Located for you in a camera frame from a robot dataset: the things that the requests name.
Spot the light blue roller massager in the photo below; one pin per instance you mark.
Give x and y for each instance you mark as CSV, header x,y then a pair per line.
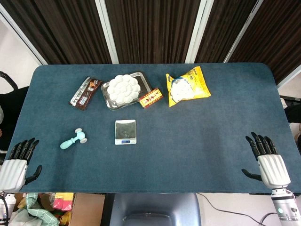
x,y
74,139

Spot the white flower-shaped paint palette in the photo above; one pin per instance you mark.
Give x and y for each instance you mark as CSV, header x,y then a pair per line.
x,y
123,89

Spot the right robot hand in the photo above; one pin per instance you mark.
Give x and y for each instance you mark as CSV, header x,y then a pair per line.
x,y
272,168

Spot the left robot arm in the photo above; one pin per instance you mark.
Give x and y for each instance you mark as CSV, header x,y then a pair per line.
x,y
4,207

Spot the cardboard box of items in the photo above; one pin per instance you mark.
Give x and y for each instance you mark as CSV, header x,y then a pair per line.
x,y
58,208

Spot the silver metal tray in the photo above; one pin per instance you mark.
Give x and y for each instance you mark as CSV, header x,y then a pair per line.
x,y
143,82

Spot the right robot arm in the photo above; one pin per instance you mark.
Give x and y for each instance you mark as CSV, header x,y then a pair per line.
x,y
285,207

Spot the black chair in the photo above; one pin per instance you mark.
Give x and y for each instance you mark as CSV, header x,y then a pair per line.
x,y
10,110

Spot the green checked cloth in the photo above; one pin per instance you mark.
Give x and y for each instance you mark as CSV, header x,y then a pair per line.
x,y
35,212

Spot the brown snack wrapper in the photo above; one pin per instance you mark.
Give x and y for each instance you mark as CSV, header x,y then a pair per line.
x,y
85,93

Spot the red and yellow box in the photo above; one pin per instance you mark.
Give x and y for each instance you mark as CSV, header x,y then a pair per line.
x,y
151,98

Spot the blue table cloth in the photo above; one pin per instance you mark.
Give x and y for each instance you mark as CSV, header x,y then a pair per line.
x,y
150,164

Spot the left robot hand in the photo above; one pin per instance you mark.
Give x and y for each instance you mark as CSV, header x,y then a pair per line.
x,y
13,170

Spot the small digital kitchen scale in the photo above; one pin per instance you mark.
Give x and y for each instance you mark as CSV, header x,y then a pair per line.
x,y
125,131

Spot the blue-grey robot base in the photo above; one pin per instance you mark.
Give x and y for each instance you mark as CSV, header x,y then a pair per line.
x,y
152,209

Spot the yellow snack bag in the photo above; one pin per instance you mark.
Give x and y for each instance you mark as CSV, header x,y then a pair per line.
x,y
185,87

